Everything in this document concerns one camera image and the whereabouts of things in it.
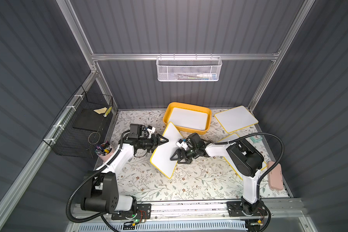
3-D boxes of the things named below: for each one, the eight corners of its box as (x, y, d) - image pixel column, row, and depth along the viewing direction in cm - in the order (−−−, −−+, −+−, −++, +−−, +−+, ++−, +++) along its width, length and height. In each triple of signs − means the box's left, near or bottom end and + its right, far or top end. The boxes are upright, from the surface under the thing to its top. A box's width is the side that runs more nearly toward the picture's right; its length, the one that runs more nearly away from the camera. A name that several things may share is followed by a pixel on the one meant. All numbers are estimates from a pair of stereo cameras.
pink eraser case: (268, 188, 82) (271, 186, 80) (267, 161, 92) (269, 160, 90) (281, 192, 81) (284, 191, 79) (278, 165, 91) (281, 163, 89)
